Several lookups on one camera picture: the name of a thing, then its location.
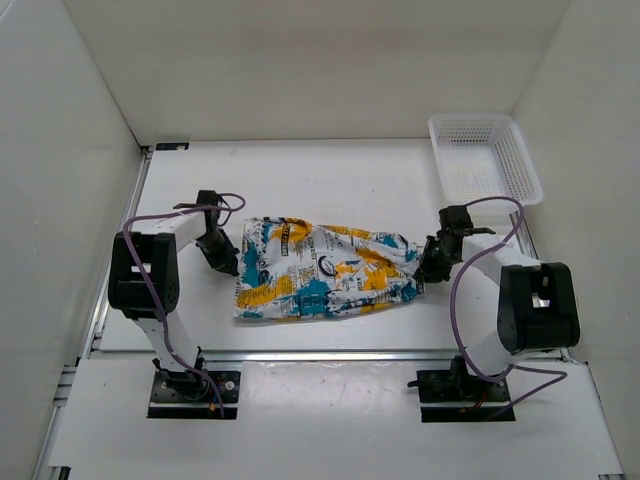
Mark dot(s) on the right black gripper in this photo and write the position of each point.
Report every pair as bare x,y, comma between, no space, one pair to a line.
426,271

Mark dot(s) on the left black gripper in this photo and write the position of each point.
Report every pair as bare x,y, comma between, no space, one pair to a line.
221,262

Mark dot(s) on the colourful printed shorts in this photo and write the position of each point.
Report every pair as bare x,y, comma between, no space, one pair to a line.
291,269

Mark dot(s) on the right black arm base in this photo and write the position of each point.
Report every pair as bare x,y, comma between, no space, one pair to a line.
449,397

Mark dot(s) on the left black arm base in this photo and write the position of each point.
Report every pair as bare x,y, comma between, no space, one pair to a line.
187,396

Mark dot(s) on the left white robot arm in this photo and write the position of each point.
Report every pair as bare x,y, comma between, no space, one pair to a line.
144,282

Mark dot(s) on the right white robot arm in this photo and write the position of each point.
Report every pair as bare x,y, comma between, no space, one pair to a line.
536,312

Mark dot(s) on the white plastic mesh basket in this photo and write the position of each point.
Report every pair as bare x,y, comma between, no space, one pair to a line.
484,155

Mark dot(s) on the black corner label plate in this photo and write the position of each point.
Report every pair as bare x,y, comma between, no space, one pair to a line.
172,146

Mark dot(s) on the front aluminium rail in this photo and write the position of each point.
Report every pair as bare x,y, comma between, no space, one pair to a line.
328,355

